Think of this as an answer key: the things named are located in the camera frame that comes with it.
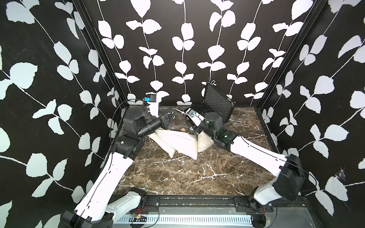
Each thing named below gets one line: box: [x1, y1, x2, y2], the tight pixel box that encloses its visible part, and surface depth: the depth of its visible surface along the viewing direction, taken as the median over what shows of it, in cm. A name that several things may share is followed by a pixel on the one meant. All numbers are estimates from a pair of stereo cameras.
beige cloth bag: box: [155, 128, 199, 161], surface depth 91 cm
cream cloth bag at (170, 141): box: [147, 128, 185, 159], surface depth 90 cm
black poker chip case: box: [184, 79, 235, 124], surface depth 106 cm
